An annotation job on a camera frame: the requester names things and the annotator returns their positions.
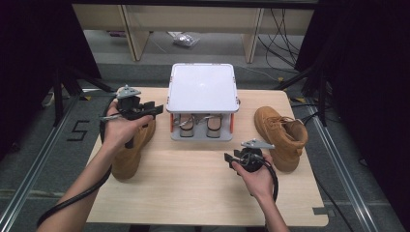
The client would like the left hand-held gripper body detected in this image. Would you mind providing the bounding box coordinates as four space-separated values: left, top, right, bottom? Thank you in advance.
115 84 148 121

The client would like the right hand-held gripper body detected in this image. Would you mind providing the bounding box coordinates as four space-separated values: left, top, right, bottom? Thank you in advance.
233 138 276 173

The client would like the black sandal with rhinestone strap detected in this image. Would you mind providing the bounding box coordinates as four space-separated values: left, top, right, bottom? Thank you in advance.
201 113 224 139
173 113 197 139

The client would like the white shoe rack shelf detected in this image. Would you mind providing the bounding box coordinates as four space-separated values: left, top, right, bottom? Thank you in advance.
165 63 240 142

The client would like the tan suede boot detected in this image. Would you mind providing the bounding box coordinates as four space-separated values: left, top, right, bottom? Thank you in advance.
110 118 157 181
253 105 309 173

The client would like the person's right hand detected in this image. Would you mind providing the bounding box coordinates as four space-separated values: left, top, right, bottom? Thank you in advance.
231 153 276 202

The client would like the person's left hand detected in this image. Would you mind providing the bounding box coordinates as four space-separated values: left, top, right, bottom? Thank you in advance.
102 101 155 153

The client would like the black metal stand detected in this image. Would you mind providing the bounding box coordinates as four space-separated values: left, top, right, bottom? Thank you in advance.
52 64 116 128
274 64 329 128

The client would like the clear plastic bag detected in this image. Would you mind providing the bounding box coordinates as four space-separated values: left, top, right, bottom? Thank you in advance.
172 31 201 48

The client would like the beige wooden desk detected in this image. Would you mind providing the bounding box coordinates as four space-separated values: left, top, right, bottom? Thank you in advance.
71 3 315 64

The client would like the thin white cable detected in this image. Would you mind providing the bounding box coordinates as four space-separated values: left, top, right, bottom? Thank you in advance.
237 64 282 82

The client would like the metal floor rail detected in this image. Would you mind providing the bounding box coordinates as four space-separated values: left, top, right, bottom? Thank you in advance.
305 96 382 232
0 96 82 232

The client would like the black floor cable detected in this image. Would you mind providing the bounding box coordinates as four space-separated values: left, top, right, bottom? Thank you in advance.
313 176 356 232

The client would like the left hand-held gripper black cable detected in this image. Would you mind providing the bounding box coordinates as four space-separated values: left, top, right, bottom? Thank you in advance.
36 98 118 227

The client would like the bundle of black cables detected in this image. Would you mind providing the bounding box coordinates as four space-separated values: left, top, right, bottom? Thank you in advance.
257 8 306 70

